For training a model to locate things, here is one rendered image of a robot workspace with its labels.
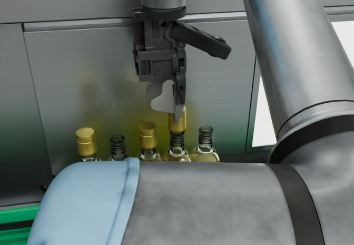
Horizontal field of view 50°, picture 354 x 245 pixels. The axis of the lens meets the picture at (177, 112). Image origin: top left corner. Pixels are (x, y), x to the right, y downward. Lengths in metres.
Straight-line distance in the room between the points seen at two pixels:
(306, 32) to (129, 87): 0.53
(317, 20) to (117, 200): 0.24
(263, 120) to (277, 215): 0.75
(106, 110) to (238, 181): 0.65
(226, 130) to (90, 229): 0.75
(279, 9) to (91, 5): 0.46
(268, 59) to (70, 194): 0.21
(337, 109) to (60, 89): 0.63
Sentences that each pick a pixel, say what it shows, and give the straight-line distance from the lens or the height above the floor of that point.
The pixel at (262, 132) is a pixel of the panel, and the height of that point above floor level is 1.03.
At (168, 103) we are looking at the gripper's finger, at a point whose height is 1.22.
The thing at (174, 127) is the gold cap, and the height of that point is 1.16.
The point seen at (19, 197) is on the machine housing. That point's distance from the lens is 1.02.
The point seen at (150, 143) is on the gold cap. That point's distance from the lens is 0.73.
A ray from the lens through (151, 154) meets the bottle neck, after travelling 0.74.
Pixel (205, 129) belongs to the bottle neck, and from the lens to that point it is 0.76.
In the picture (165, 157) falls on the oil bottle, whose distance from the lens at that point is 0.77.
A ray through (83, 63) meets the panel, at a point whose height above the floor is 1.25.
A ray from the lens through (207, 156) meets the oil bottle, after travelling 0.76.
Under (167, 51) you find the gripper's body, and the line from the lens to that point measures 0.62.
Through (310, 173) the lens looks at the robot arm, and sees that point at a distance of 0.22.
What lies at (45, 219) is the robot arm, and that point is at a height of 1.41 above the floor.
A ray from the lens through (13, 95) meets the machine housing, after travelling 0.87.
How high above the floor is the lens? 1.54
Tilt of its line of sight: 30 degrees down
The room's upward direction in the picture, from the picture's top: straight up
